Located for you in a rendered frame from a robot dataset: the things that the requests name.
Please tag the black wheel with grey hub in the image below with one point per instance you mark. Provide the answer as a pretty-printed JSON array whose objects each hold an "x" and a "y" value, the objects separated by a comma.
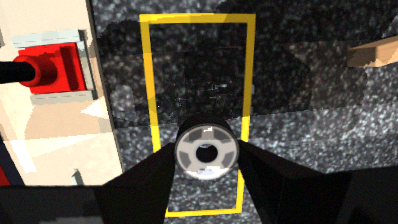
[{"x": 206, "y": 163}]

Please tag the cream flat plate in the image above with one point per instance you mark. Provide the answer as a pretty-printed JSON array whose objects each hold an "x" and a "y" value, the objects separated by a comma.
[{"x": 64, "y": 138}]

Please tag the yellow rectangular outline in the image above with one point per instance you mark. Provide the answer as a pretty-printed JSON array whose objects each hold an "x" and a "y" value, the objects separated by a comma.
[{"x": 145, "y": 20}]

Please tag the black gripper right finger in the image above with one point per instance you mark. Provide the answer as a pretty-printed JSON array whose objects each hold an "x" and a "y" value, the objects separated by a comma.
[{"x": 285, "y": 192}]

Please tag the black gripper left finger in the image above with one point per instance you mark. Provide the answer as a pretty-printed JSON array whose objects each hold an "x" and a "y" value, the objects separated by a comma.
[{"x": 137, "y": 196}]

